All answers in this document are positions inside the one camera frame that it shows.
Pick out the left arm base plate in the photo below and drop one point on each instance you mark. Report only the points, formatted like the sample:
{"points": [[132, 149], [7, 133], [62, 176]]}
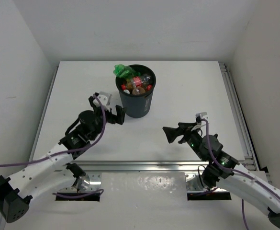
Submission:
{"points": [[87, 188]]}

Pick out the black plastic waste bin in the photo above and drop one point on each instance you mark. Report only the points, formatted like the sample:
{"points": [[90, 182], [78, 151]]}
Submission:
{"points": [[136, 106]]}

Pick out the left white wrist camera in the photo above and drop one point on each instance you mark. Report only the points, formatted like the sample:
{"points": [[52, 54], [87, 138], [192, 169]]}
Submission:
{"points": [[105, 99]]}

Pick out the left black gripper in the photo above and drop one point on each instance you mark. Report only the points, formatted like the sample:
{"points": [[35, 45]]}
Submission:
{"points": [[108, 116]]}

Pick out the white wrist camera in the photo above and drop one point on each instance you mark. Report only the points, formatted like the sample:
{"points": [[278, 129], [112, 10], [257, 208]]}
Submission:
{"points": [[200, 119], [105, 99]]}

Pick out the clear bottle red label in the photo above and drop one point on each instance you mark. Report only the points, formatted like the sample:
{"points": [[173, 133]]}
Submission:
{"points": [[149, 87], [139, 81]]}

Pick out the orange bottle barcode label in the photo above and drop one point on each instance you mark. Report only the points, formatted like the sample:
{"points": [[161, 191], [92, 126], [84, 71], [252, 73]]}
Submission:
{"points": [[138, 91]]}

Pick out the green plastic bottle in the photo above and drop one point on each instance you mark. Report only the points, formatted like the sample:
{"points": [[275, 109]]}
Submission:
{"points": [[125, 72]]}

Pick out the aluminium frame rail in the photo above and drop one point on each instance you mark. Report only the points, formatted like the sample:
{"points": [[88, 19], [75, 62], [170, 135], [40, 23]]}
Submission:
{"points": [[141, 174]]}

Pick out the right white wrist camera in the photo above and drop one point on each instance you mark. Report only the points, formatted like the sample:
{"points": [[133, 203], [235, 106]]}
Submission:
{"points": [[200, 119]]}

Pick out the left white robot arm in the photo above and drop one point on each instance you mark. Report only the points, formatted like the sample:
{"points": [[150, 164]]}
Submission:
{"points": [[57, 169]]}

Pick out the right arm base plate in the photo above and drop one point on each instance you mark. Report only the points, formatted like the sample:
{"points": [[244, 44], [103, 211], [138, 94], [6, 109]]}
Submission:
{"points": [[198, 192]]}

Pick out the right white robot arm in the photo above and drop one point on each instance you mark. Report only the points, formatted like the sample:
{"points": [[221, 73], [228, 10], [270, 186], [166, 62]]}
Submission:
{"points": [[225, 172]]}

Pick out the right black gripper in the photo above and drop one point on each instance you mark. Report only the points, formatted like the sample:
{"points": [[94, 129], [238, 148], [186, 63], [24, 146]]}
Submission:
{"points": [[172, 133]]}

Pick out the orange bottle brown cap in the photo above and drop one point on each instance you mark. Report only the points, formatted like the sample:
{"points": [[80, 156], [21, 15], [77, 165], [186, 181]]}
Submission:
{"points": [[125, 85]]}

